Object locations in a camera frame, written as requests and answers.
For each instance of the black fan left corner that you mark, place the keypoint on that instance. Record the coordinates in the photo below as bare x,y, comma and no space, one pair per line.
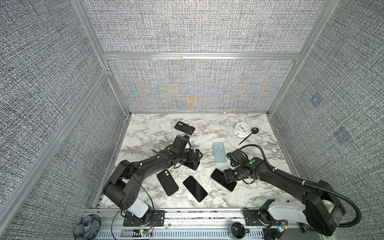
88,228

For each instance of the black screen purple phone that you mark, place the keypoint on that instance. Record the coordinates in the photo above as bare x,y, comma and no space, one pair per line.
218,176

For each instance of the black phone front screen up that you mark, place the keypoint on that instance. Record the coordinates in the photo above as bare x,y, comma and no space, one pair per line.
195,188

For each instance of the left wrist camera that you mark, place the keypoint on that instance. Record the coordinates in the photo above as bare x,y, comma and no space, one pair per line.
181,142

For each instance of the right green circuit board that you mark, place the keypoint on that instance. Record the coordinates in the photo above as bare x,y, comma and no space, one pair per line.
282,226

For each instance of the light blue phone case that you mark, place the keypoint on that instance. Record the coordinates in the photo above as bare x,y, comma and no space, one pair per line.
219,152

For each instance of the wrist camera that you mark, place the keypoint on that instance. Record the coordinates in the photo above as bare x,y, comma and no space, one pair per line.
237,158
181,142

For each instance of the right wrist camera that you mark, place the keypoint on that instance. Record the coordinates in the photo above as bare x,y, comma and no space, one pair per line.
237,158

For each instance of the black phone case back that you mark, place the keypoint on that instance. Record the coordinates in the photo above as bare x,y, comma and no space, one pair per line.
185,128

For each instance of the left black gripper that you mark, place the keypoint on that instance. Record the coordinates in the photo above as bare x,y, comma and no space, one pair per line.
191,157

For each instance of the white round clock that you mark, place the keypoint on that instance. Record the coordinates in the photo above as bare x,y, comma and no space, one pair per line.
241,130

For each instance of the black phone case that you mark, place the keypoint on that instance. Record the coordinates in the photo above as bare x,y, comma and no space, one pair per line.
185,128
167,182

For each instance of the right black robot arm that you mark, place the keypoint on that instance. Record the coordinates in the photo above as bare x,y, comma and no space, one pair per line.
320,207

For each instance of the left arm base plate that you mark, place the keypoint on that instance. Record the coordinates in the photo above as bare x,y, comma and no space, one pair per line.
154,218

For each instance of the black phone centre screen up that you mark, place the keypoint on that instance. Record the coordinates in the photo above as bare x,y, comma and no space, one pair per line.
192,165

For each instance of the black phone case front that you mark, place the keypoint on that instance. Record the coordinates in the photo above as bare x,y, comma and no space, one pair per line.
167,182

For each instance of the aluminium front rail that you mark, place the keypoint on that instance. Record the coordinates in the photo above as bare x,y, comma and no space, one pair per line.
179,224

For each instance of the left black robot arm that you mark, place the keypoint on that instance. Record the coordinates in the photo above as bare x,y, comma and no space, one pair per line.
125,183

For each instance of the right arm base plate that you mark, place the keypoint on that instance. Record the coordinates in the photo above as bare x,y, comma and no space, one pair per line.
252,217

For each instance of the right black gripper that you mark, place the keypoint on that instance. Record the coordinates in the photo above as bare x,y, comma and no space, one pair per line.
228,176

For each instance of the black phone screen up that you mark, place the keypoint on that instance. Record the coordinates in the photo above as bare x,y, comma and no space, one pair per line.
192,165
195,188

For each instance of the black round-head spoon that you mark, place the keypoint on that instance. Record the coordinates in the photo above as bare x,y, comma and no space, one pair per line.
252,131

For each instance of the black round knob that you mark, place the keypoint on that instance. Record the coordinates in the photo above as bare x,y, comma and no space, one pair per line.
238,231

